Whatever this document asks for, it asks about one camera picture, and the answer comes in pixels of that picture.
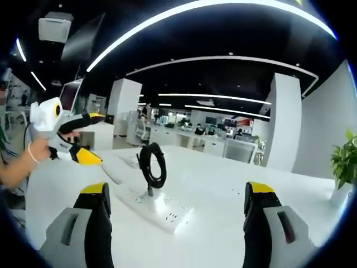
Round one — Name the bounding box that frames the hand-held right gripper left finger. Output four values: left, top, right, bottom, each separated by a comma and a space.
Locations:
38, 183, 114, 268

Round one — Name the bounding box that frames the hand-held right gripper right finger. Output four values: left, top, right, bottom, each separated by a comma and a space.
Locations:
243, 181, 319, 268

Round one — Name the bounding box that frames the black charger cable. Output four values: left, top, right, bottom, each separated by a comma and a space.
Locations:
136, 142, 168, 198

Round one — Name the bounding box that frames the white power strip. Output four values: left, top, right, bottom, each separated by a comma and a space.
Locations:
113, 180, 195, 235

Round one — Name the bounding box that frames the white desk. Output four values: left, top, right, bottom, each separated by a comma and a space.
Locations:
25, 144, 355, 268

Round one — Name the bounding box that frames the grey desk partition panel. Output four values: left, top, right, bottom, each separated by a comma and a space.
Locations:
224, 138, 259, 165

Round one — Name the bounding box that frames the curved ceiling light strip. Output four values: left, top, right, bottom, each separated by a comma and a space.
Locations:
85, 0, 339, 73

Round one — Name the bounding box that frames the person's left hand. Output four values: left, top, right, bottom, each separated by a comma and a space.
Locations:
28, 133, 80, 163

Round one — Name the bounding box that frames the computer monitor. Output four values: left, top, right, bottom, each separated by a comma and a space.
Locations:
59, 78, 84, 113

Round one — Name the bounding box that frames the dark hanging screen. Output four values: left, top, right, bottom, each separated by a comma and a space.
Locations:
61, 12, 105, 61

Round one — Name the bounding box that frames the white plant pot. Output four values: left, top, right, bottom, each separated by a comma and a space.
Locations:
330, 181, 355, 208

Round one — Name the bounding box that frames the white ceiling air conditioner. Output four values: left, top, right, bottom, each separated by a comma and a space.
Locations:
37, 11, 75, 44

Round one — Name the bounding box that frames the green leafy plant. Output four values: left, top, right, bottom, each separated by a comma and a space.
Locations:
330, 129, 357, 191

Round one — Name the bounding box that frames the white bracelet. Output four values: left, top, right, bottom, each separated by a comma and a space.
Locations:
27, 141, 41, 164

